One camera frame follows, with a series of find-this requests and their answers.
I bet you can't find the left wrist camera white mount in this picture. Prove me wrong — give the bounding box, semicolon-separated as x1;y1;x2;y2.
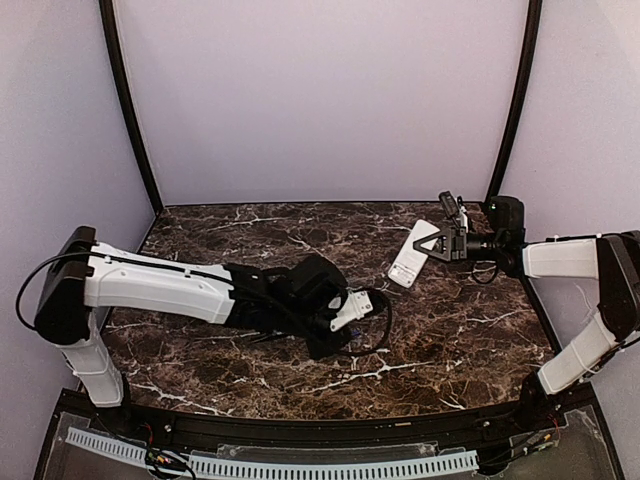
329;288;393;358

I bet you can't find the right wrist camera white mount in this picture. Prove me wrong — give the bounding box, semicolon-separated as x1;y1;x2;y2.
438;191;472;231

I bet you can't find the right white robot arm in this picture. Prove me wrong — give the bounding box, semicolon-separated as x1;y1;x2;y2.
411;191;639;396

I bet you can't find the white slotted cable duct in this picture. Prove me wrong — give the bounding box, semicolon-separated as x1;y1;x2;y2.
65;427;479;479

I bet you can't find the black front rail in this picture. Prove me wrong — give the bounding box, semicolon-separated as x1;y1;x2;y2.
105;404;525;448

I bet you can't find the black frame post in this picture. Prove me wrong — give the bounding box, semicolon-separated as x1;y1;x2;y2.
98;0;164;216
483;0;543;211

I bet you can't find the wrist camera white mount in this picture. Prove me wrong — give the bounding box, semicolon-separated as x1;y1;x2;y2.
329;288;393;358
438;191;472;231

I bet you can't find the right black frame post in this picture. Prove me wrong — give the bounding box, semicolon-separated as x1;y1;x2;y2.
483;0;543;211

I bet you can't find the white remote control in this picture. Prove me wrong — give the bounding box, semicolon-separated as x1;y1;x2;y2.
387;220;439;288

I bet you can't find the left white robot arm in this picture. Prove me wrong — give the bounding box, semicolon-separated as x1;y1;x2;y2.
27;226;365;409

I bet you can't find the left black frame post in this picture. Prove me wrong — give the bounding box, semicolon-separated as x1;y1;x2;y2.
98;0;164;216

